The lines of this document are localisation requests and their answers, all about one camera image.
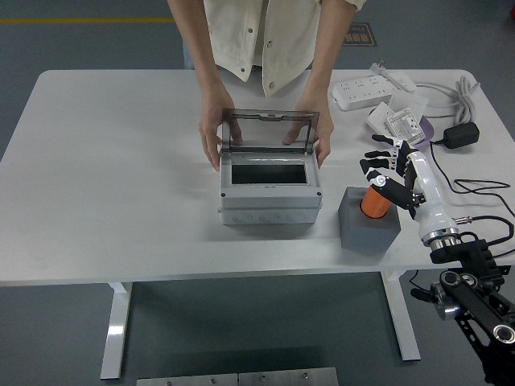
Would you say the person's right hand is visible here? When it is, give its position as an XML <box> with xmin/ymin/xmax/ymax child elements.
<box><xmin>198</xmin><ymin>92</ymin><xmax>244</xmax><ymax>173</ymax></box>

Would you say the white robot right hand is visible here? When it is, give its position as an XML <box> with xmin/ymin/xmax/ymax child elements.
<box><xmin>359</xmin><ymin>134</ymin><xmax>459</xmax><ymax>238</ymax></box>

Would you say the person's left hand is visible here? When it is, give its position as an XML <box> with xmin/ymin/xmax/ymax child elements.
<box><xmin>282</xmin><ymin>98</ymin><xmax>335</xmax><ymax>170</ymax></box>

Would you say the orange cylindrical battery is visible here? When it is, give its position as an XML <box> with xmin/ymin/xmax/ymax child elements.
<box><xmin>360</xmin><ymin>186</ymin><xmax>392</xmax><ymax>220</ymax></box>

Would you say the smoked transparent box lid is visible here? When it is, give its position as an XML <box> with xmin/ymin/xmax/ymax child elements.
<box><xmin>220</xmin><ymin>107</ymin><xmax>321</xmax><ymax>156</ymax></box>

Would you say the grey plastic junction box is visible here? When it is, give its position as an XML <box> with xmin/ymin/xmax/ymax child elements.
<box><xmin>216</xmin><ymin>151</ymin><xmax>324</xmax><ymax>226</ymax></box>

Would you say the grey battery holder block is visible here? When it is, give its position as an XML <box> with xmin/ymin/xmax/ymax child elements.
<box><xmin>339</xmin><ymin>186</ymin><xmax>403</xmax><ymax>254</ymax></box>

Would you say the white power strip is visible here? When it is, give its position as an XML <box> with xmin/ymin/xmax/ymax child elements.
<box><xmin>332</xmin><ymin>75</ymin><xmax>398</xmax><ymax>112</ymax></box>

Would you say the white socket plate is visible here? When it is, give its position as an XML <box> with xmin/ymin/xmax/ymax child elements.
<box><xmin>366</xmin><ymin>101</ymin><xmax>393</xmax><ymax>136</ymax></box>

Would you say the purple plastic tray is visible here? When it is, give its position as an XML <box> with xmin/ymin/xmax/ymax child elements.
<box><xmin>366</xmin><ymin>114</ymin><xmax>435</xmax><ymax>150</ymax></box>

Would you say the black power adapter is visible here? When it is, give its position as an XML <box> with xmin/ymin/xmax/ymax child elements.
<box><xmin>442</xmin><ymin>122</ymin><xmax>480</xmax><ymax>150</ymax></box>

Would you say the white power plug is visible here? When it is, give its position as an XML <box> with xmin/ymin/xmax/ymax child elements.
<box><xmin>369</xmin><ymin>59</ymin><xmax>390</xmax><ymax>78</ymax></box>

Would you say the white plastic packet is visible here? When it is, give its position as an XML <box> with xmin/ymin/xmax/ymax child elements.
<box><xmin>388</xmin><ymin>92</ymin><xmax>430</xmax><ymax>118</ymax></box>

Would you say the white rectangular adapter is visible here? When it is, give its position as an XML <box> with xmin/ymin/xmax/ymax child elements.
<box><xmin>387</xmin><ymin>72</ymin><xmax>418</xmax><ymax>93</ymax></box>

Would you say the dark floor sign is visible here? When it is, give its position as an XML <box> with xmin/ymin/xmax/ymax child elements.
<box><xmin>341</xmin><ymin>22</ymin><xmax>379</xmax><ymax>48</ymax></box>

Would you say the person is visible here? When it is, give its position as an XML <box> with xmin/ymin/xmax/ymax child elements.
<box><xmin>183</xmin><ymin>0</ymin><xmax>369</xmax><ymax>98</ymax></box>

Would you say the white table leg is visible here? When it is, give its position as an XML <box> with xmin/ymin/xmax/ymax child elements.
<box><xmin>99</xmin><ymin>281</ymin><xmax>134</xmax><ymax>381</ymax></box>
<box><xmin>381</xmin><ymin>269</ymin><xmax>422</xmax><ymax>362</ymax></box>

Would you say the grey metal plate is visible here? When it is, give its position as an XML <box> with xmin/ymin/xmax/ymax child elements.
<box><xmin>238</xmin><ymin>367</ymin><xmax>340</xmax><ymax>386</ymax></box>
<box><xmin>136</xmin><ymin>373</ymin><xmax>239</xmax><ymax>386</ymax></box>

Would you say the grey-white power cord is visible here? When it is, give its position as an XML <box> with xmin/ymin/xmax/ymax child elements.
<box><xmin>414</xmin><ymin>76</ymin><xmax>482</xmax><ymax>126</ymax></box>

